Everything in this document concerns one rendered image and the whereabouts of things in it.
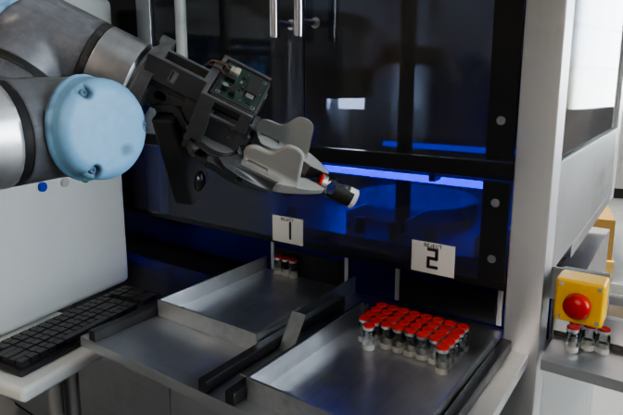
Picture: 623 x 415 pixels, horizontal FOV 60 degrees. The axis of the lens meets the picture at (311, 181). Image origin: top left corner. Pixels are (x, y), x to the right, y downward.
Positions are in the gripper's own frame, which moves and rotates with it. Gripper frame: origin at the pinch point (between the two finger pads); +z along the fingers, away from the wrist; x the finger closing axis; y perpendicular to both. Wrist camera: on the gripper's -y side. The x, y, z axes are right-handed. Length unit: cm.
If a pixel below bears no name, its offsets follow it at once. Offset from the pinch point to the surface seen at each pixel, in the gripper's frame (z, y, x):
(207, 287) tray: -1, -64, 24
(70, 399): -19, -125, 13
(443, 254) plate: 33.4, -25.3, 25.5
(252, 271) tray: 8, -68, 36
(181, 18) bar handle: -32, -30, 62
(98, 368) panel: -18, -143, 31
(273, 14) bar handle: -14, -14, 55
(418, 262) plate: 31, -30, 26
